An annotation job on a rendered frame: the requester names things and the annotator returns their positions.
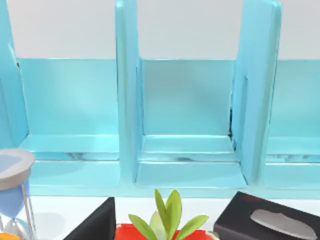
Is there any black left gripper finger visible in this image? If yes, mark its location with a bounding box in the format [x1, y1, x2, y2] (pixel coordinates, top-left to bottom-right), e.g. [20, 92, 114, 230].
[62, 196, 117, 240]

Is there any blue sand hourglass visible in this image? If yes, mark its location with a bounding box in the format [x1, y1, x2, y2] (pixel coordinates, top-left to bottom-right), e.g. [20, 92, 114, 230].
[0, 148, 38, 240]

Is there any black tissue box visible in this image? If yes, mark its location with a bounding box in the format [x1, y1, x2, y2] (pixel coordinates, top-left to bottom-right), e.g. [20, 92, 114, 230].
[212, 191, 320, 240]

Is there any light blue rack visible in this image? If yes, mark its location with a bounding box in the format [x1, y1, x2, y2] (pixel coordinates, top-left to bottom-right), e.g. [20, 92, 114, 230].
[0, 0, 320, 198]

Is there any green plant in red pot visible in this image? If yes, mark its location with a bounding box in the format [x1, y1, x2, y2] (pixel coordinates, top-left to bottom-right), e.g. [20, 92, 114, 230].
[114, 188, 220, 240]

